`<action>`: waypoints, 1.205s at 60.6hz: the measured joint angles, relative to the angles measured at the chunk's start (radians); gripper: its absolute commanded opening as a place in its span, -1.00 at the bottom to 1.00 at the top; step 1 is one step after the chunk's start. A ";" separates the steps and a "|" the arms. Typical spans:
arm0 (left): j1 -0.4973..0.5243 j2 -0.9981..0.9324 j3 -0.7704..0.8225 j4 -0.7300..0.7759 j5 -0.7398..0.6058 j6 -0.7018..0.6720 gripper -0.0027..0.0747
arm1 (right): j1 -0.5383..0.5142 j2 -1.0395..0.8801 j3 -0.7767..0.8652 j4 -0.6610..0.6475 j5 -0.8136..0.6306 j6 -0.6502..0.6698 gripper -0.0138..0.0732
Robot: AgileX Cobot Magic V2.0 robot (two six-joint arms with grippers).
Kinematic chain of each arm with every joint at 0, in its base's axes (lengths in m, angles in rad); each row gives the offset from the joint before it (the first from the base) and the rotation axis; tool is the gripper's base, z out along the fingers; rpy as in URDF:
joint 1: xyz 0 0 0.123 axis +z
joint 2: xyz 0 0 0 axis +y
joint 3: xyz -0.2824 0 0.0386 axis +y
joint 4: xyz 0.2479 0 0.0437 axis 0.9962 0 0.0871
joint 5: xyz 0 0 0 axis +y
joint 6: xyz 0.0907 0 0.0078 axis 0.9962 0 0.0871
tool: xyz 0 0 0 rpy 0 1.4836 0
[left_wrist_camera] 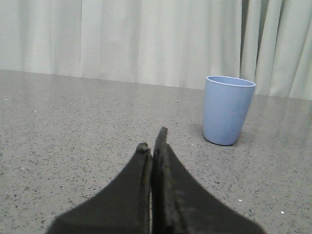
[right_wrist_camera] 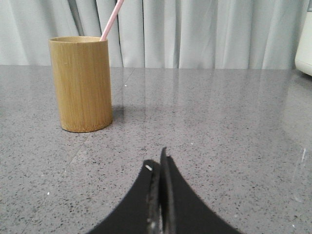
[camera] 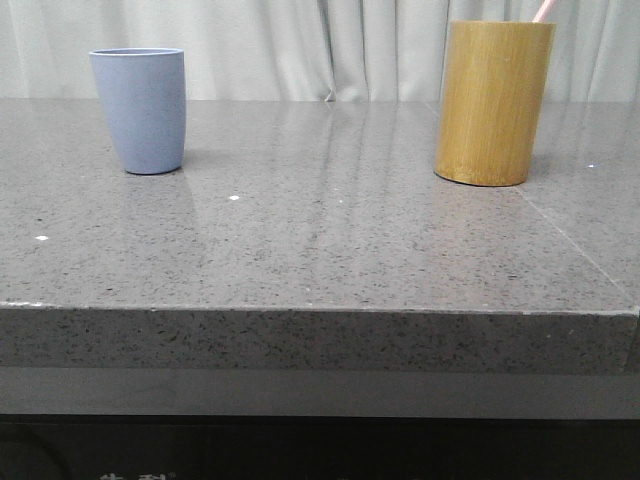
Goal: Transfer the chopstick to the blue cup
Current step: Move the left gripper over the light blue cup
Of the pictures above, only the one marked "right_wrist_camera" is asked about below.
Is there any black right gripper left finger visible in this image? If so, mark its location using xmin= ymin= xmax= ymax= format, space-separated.
xmin=89 ymin=160 xmax=160 ymax=234

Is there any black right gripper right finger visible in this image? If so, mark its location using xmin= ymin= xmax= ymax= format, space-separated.
xmin=159 ymin=147 xmax=239 ymax=234

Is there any bamboo wooden cup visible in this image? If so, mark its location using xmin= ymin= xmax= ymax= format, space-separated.
xmin=49 ymin=37 xmax=113 ymax=133

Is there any white curtain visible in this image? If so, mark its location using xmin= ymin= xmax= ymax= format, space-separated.
xmin=0 ymin=0 xmax=309 ymax=69

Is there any white appliance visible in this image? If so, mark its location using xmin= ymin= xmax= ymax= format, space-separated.
xmin=295 ymin=0 xmax=312 ymax=76

